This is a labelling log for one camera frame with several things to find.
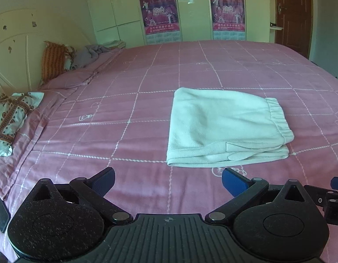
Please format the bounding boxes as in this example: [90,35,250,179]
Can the white pants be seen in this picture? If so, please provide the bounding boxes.
[167,87,294,168]

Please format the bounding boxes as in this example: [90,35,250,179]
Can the patterned white brown pillow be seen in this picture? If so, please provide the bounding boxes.
[0,86,44,157]

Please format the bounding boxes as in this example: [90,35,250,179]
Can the grey crumpled cloth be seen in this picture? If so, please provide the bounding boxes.
[70,44,111,70]

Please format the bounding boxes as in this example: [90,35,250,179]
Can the orange striped pillow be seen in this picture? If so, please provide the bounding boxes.
[41,41,75,84]

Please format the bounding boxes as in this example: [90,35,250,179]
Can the cream headboard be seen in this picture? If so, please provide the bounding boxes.
[0,9,92,95]

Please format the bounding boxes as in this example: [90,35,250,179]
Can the brown wooden door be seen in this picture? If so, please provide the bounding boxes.
[275,0,313,58]

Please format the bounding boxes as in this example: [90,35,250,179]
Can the cream wardrobe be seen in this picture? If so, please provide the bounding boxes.
[87,0,271,48]

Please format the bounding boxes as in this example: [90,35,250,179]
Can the pink poster right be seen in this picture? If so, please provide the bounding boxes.
[210,0,246,40]

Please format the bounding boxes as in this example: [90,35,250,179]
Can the pink poster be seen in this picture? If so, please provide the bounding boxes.
[210,0,246,40]
[139,0,181,44]

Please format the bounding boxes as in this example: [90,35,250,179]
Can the pink poster left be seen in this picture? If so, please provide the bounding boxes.
[139,0,181,44]

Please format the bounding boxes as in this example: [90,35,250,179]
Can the white wall shelf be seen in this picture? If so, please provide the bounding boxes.
[270,0,283,31]

